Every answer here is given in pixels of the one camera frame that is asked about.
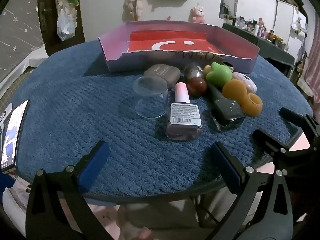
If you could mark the smartphone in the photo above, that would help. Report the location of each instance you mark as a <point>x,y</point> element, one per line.
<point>12,140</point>

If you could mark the pink round case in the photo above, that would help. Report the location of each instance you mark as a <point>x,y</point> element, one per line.
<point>246,78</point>

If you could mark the pink plush cow toy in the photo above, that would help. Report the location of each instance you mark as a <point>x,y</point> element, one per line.
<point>198,15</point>

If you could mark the white cabinet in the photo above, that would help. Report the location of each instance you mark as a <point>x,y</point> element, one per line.
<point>285,20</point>

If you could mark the studded metal cylinder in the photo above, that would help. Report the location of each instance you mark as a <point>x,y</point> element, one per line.
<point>228,65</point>

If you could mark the dark green covered table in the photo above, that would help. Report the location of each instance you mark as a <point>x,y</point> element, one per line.
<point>270,55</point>

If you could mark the red paper sheet white print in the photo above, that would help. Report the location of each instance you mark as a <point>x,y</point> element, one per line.
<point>140,42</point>

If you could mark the blue fuzzy mat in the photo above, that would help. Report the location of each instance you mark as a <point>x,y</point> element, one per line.
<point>75,130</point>

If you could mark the pale pink plush toy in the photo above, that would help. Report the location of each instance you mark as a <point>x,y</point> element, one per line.
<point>130,7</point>

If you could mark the clear plastic bag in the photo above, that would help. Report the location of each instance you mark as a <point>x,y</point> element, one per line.
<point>65,26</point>

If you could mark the pink curtain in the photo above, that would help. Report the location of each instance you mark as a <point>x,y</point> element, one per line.
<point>312,62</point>

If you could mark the white plastic sheet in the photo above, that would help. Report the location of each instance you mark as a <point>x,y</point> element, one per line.
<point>25,60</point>

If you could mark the wall mirror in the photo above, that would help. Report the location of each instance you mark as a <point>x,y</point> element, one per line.
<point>228,0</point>

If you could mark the maroon bottle with silver cap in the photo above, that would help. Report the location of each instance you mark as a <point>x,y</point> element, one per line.
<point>197,87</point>

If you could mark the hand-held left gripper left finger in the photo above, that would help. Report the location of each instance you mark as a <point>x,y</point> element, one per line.
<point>93,165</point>

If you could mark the orange dome piece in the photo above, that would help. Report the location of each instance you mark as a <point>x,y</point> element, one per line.
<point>233,91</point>

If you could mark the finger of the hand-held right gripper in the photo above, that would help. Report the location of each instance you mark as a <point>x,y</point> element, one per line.
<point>293,115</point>
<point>272,142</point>

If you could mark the dark brown door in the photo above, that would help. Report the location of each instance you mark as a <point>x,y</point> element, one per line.
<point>80,25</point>

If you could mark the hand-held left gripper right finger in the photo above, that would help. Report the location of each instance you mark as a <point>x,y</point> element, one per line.
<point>225,165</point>

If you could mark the black nail polish bottle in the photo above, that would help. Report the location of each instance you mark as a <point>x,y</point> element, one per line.
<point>227,115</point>

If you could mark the taupe eyeshadow compact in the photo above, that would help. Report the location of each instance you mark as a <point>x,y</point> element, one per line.
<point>162,73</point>

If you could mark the grid cutting mat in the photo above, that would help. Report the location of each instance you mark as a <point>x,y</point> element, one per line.
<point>10,85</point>

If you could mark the clear plastic cup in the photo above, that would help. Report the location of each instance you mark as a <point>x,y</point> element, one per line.
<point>150,97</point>

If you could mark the green squishy toy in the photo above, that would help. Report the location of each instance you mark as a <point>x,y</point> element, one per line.
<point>218,77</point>

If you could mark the pink cardboard box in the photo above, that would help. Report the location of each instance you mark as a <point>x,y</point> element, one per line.
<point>125,62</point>

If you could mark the pink nail polish bottle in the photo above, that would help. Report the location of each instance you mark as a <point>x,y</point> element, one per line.
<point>183,127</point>

